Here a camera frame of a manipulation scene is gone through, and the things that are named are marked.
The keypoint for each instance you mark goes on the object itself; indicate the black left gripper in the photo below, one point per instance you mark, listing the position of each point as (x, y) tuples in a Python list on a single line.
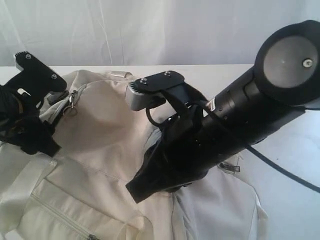
[(32, 136)]

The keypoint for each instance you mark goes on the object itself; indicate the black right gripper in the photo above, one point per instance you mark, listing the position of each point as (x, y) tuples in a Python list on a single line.
[(182, 155)]

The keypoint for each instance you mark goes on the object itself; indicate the beige fabric duffel bag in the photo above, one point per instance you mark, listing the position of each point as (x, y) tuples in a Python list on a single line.
[(81, 191)]

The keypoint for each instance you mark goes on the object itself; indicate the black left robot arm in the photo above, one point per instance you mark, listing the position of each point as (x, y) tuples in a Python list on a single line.
[(13, 108)]

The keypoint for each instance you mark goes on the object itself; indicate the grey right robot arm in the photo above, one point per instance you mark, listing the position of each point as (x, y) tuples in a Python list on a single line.
[(282, 84)]

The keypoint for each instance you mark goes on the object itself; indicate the white backdrop curtain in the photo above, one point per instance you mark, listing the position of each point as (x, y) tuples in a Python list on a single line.
[(144, 32)]

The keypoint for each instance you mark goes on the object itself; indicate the dark front pocket zipper pull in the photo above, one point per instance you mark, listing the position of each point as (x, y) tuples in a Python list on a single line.
[(92, 237)]

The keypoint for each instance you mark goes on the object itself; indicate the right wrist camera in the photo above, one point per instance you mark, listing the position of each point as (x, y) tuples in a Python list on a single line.
[(146, 92)]

